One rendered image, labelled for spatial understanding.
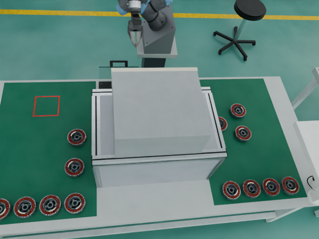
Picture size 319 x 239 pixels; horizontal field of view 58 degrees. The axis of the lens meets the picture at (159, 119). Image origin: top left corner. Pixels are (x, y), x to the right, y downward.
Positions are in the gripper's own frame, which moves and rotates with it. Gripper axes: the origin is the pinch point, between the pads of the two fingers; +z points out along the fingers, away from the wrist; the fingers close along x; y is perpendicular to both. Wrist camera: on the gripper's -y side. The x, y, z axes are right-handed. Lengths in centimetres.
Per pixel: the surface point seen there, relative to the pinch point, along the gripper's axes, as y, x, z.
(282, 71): 141, -184, 20
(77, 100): 28, 38, 35
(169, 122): -49, -10, 37
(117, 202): -19, 14, 89
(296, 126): -39, -80, 44
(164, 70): -29.5, -11.5, 14.2
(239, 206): -24, -57, 95
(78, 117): 19, 37, 45
